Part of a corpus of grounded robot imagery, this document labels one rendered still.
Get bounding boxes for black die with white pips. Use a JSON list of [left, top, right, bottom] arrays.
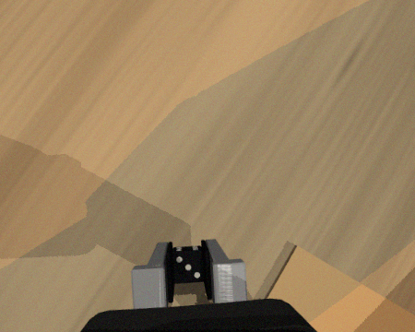
[[172, 245, 204, 284]]

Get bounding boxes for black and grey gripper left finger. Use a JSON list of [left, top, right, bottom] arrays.
[[131, 242, 174, 309]]

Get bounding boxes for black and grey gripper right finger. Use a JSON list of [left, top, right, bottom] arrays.
[[201, 239, 247, 303]]

